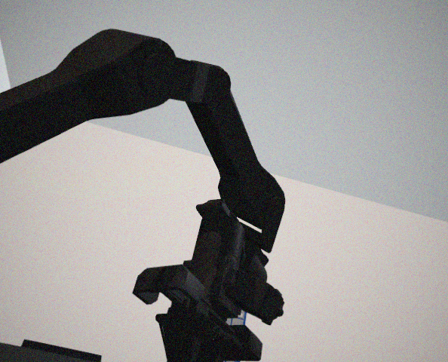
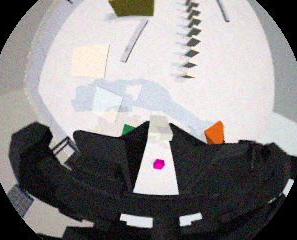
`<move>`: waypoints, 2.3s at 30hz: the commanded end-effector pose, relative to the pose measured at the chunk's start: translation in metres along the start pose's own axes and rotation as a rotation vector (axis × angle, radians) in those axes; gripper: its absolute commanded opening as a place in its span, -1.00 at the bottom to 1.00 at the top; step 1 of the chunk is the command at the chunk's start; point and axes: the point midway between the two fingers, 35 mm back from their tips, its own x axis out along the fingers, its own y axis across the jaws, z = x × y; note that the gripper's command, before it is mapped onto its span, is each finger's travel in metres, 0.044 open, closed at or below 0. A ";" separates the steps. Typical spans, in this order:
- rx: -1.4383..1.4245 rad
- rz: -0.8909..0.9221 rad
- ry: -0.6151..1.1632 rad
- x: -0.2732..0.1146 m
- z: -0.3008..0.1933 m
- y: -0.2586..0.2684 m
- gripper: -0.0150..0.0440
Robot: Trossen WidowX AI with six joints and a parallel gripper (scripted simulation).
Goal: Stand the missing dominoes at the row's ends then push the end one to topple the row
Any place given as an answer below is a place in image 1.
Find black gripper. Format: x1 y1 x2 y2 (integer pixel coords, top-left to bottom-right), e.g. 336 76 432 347
132 249 263 362

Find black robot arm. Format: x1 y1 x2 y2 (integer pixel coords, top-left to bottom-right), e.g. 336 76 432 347
0 29 285 325

